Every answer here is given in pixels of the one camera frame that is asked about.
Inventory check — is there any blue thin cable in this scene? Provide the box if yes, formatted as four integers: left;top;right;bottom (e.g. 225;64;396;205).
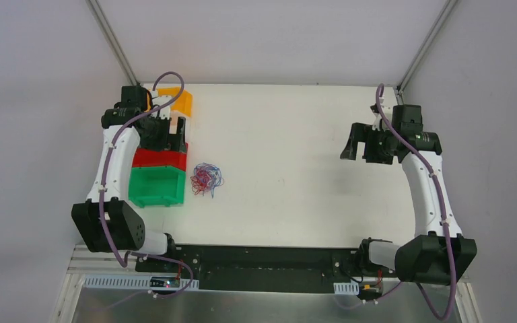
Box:
193;162;225;199

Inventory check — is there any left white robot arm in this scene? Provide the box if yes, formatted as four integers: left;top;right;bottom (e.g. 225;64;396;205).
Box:
71;85;192;273

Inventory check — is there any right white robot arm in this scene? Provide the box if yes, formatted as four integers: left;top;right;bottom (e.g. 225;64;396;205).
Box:
340;105;477;285

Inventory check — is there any clear plastic bin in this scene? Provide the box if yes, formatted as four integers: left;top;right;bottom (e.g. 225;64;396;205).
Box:
169;110;191;143

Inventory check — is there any red plastic bin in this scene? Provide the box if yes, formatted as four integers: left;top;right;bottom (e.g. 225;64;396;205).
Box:
132;148;187;171

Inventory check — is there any orange plastic bin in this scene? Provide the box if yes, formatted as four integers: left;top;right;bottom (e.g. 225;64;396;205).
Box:
152;87;193;118

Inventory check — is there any green plastic bin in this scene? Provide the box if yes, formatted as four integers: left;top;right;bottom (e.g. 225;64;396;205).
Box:
128;166;186;208

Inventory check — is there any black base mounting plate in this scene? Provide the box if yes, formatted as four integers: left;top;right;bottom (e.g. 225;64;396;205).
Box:
135;244;394;294

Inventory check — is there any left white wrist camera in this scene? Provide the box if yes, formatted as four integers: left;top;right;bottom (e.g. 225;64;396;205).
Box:
150;106;171;119

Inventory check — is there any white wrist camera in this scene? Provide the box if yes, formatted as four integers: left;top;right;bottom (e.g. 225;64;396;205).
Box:
150;106;171;119
370;104;392;132

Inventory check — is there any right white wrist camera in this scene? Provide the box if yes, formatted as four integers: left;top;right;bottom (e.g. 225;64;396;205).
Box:
370;104;392;132

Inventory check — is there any aluminium frame rail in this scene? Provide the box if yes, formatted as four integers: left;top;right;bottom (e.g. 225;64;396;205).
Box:
67;244;141;275

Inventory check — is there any white slotted cable duct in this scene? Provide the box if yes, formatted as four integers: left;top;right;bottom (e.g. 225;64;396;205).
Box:
83;274;199;291

